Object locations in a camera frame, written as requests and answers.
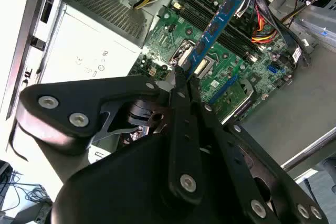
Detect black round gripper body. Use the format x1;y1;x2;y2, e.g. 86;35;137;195
51;100;251;224

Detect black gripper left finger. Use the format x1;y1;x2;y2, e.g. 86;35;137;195
16;66;207;208

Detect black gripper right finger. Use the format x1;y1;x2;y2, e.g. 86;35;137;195
190;78;329;224

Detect blue RAM stick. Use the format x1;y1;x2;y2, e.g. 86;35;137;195
185;0;250;81

